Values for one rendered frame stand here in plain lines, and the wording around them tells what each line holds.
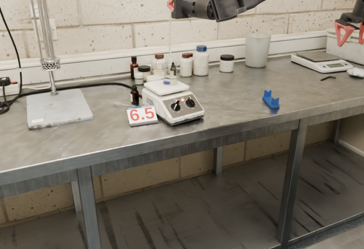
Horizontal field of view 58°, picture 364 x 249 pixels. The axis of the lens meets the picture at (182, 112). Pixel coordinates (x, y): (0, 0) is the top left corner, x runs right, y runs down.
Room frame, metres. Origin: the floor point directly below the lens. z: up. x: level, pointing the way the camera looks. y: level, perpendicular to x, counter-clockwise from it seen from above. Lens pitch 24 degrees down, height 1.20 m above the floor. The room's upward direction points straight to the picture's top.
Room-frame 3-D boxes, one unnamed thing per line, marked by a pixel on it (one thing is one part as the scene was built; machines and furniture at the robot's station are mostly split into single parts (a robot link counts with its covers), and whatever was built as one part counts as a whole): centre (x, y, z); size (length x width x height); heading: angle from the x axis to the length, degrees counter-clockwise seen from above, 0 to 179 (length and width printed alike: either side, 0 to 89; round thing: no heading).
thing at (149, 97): (1.05, 0.04, 0.79); 0.22 x 0.13 x 0.08; 33
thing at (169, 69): (1.09, 0.04, 0.87); 0.06 x 0.05 x 0.08; 133
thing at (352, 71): (1.44, -0.80, 0.77); 0.08 x 0.08 x 0.04; 18
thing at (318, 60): (1.63, -0.70, 0.77); 0.26 x 0.19 x 0.05; 18
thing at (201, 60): (1.49, -0.09, 0.81); 0.07 x 0.07 x 0.13
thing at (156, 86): (1.07, 0.05, 0.83); 0.12 x 0.12 x 0.01; 33
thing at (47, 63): (1.09, 0.45, 1.02); 0.07 x 0.07 x 0.25
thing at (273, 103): (1.12, -0.32, 0.77); 0.10 x 0.03 x 0.04; 5
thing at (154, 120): (0.97, 0.13, 0.77); 0.09 x 0.06 x 0.04; 109
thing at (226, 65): (1.54, -0.21, 0.79); 0.07 x 0.07 x 0.07
